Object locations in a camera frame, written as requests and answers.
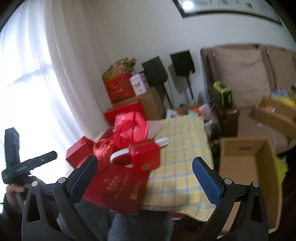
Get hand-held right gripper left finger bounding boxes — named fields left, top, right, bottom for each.
left=21, top=155, right=99, bottom=241

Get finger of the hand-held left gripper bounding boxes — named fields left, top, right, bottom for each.
left=20, top=151, right=58, bottom=171

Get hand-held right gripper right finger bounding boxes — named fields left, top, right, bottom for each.
left=192, top=157, right=270, bottom=241

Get red raffia ribbon ball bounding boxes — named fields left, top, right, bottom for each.
left=93, top=137, right=116, bottom=172

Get dark red paper gift bag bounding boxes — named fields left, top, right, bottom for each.
left=82, top=166, right=150, bottom=215

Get large cardboard box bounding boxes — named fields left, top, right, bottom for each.
left=218, top=137, right=284, bottom=237

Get red box with white handle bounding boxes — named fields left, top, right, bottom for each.
left=110, top=137, right=170, bottom=173

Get red plastic bag black lettering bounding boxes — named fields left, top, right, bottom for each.
left=113, top=112, right=150, bottom=151

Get person's left hand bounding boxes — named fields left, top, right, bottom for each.
left=6, top=184, right=26, bottom=205

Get small red box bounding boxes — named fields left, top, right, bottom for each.
left=66, top=136, right=97, bottom=169

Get yellow plaid tablecloth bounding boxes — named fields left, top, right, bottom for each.
left=141, top=115, right=216, bottom=222

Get dark wooden side table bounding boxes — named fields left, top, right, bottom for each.
left=213, top=105, right=240, bottom=139

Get brown sofa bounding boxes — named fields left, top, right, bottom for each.
left=200, top=44, right=296, bottom=154

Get cardboard box of clutter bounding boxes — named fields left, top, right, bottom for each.
left=166, top=104, right=209, bottom=121

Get yellow plastic bag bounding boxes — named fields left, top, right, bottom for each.
left=275, top=157, right=289, bottom=184

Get red box black oval label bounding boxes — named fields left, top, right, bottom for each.
left=104, top=100, right=145, bottom=128

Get person's grey trousers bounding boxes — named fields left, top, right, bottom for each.
left=108, top=212, right=174, bottom=241

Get green black portable device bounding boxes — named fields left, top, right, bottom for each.
left=213, top=81, right=233, bottom=107

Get shallow cardboard tray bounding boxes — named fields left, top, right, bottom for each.
left=249, top=97, right=296, bottom=131

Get black speaker stand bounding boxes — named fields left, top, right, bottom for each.
left=161, top=83, right=173, bottom=110
left=184, top=75, right=195, bottom=98

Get white curtain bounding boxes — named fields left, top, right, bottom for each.
left=0, top=5, right=112, bottom=186

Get brown cardboard carton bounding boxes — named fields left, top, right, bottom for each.
left=112, top=87, right=165, bottom=121

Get beige sofa cushion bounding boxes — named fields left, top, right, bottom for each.
left=212, top=46, right=271, bottom=109
left=266, top=47, right=296, bottom=93

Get white pink tissue pack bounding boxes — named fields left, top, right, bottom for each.
left=129, top=72, right=150, bottom=96

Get yellow cloth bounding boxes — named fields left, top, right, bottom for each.
left=277, top=95, right=296, bottom=105

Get pile of colourful packets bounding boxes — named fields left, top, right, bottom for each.
left=270, top=86, right=292, bottom=98

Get gold paper bag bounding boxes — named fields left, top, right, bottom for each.
left=102, top=58, right=137, bottom=82

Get black speaker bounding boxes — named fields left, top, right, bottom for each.
left=170, top=50, right=196, bottom=76
left=142, top=56, right=169, bottom=87

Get framed ink painting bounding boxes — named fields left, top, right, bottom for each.
left=172, top=0, right=283, bottom=26

